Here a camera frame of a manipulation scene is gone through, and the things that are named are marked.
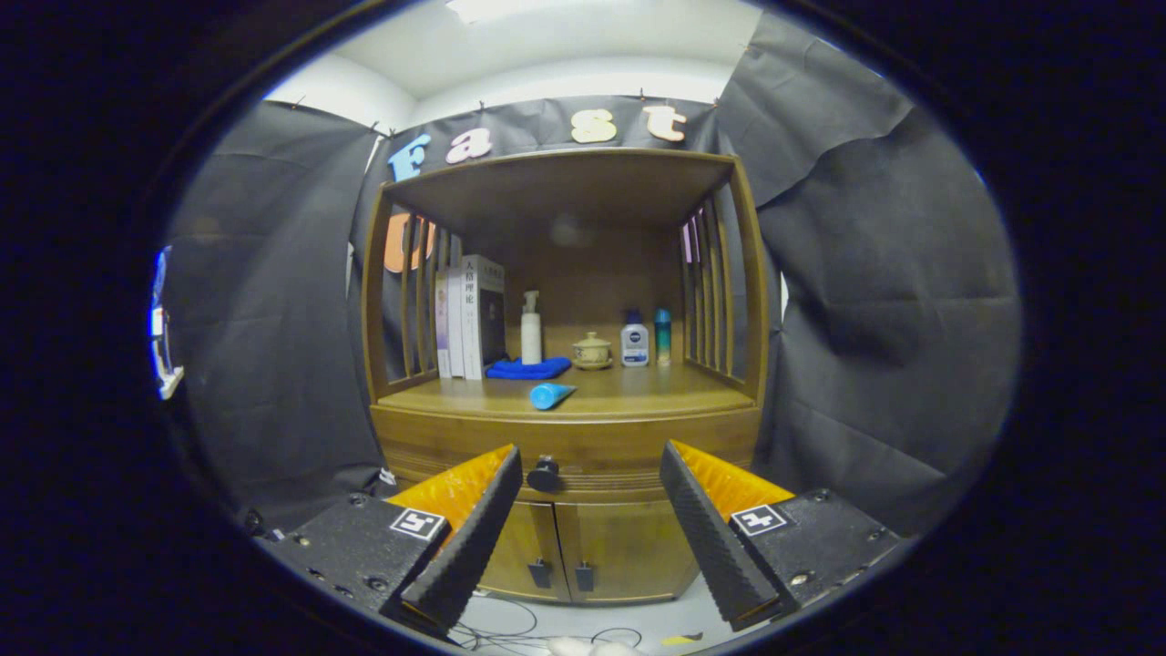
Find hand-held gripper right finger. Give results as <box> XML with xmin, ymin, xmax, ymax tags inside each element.
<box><xmin>659</xmin><ymin>440</ymin><xmax>901</xmax><ymax>632</ymax></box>

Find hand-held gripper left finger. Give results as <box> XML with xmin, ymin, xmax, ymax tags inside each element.
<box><xmin>260</xmin><ymin>444</ymin><xmax>525</xmax><ymax>636</ymax></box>

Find wooden drawer with black knob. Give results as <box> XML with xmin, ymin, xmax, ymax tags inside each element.
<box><xmin>371</xmin><ymin>401</ymin><xmax>764</xmax><ymax>504</ymax></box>

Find wooden cabinet door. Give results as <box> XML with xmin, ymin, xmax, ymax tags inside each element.
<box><xmin>554</xmin><ymin>497</ymin><xmax>702</xmax><ymax>604</ymax></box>
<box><xmin>478</xmin><ymin>499</ymin><xmax>572</xmax><ymax>604</ymax></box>

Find wooden countertop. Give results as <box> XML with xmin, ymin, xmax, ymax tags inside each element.
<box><xmin>375</xmin><ymin>363</ymin><xmax>757</xmax><ymax>418</ymax></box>

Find wooden cabinet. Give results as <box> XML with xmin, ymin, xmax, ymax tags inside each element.
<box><xmin>362</xmin><ymin>149</ymin><xmax>771</xmax><ymax>607</ymax></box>

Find blue folded cloth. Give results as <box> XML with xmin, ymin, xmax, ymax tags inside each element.
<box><xmin>486</xmin><ymin>355</ymin><xmax>573</xmax><ymax>381</ymax></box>

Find white lotion bottle blue cap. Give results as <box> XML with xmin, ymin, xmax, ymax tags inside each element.
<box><xmin>620</xmin><ymin>310</ymin><xmax>650</xmax><ymax>368</ymax></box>

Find thin white book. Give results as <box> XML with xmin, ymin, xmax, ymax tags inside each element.
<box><xmin>446</xmin><ymin>267</ymin><xmax>466</xmax><ymax>379</ymax></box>

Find purple and white book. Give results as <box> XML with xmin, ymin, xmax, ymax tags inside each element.
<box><xmin>435</xmin><ymin>271</ymin><xmax>452</xmax><ymax>379</ymax></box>

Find white pump bottle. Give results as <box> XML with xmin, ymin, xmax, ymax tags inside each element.
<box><xmin>520</xmin><ymin>291</ymin><xmax>544</xmax><ymax>365</ymax></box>

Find beige lidded teacup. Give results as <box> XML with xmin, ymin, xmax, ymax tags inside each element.
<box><xmin>572</xmin><ymin>332</ymin><xmax>614</xmax><ymax>371</ymax></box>

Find black and white book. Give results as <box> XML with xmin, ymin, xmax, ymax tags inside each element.
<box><xmin>461</xmin><ymin>254</ymin><xmax>507</xmax><ymax>381</ymax></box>

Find bright white equipment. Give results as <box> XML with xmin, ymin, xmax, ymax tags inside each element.
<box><xmin>150</xmin><ymin>246</ymin><xmax>185</xmax><ymax>400</ymax></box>

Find ceiling light panel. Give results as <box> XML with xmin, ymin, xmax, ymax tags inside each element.
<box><xmin>445</xmin><ymin>0</ymin><xmax>657</xmax><ymax>24</ymax></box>

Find black floor cables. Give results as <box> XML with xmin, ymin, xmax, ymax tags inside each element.
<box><xmin>451</xmin><ymin>592</ymin><xmax>643</xmax><ymax>652</ymax></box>

